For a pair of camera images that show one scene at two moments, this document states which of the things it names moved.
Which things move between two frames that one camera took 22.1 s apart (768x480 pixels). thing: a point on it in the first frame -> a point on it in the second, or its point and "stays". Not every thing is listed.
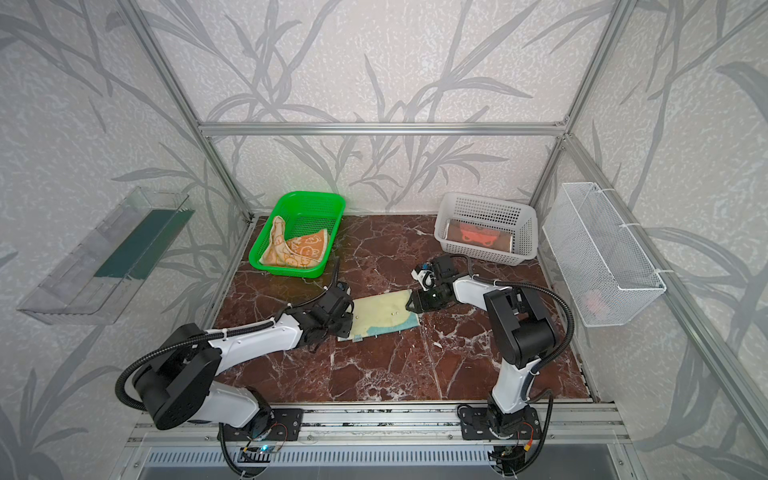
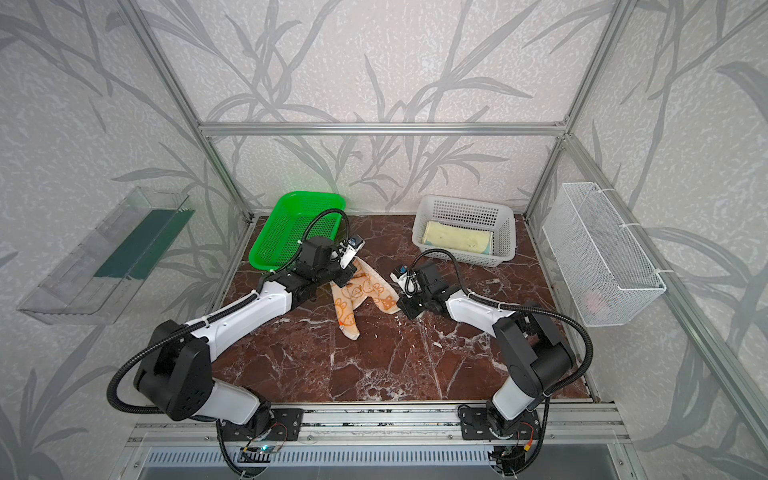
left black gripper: (343, 313) -> (339, 275)
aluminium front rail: (560, 424) stays
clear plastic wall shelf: (96, 284) stays
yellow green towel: (381, 315) -> (438, 233)
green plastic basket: (297, 233) stays
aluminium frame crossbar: (382, 129) stays
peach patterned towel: (302, 252) -> (368, 284)
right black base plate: (473, 420) stays
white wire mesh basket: (607, 275) stays
